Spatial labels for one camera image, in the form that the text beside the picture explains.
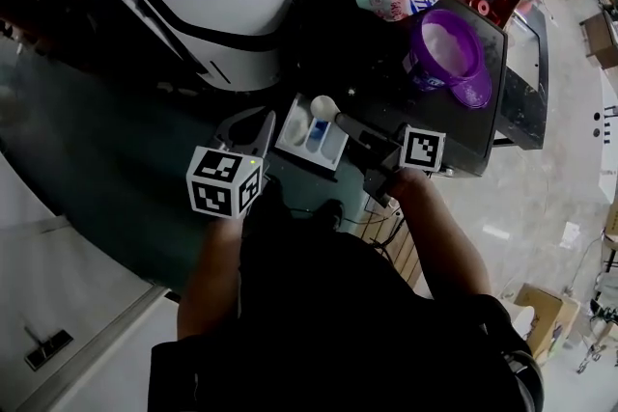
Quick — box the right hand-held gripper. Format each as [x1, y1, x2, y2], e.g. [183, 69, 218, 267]
[337, 110, 446, 208]

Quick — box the wooden slat platform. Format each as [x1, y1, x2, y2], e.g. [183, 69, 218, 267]
[366, 202, 435, 300]

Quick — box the purple powder container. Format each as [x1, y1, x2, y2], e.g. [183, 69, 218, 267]
[403, 8, 487, 93]

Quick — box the white and black appliance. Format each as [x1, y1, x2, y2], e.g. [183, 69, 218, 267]
[118, 0, 303, 93]

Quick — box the white powder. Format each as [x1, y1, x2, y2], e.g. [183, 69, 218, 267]
[422, 21, 477, 76]

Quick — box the black washing machine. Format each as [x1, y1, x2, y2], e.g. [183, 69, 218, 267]
[269, 0, 511, 182]

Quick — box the white bathtub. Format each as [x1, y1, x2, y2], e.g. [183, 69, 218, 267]
[589, 67, 618, 208]

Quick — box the person's black shoe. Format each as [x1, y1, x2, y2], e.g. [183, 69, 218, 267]
[313, 199, 345, 231]

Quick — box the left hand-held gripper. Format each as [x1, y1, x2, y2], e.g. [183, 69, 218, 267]
[185, 107, 277, 221]

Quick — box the white plastic spoon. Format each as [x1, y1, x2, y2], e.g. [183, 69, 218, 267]
[310, 95, 350, 125]

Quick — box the red plastic spool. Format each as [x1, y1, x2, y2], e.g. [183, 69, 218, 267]
[467, 0, 503, 23]

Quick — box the white detergent drawer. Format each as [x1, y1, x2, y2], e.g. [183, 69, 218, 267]
[273, 92, 350, 173]

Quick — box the purple tub lid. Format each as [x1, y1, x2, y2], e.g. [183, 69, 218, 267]
[446, 67, 492, 110]

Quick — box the person's left forearm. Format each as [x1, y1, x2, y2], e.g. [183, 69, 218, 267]
[176, 214, 242, 342]

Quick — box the person's right forearm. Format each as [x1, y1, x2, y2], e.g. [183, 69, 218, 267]
[388, 168, 493, 300]

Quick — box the black marble sink counter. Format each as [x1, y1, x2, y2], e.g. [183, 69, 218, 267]
[492, 0, 549, 151]

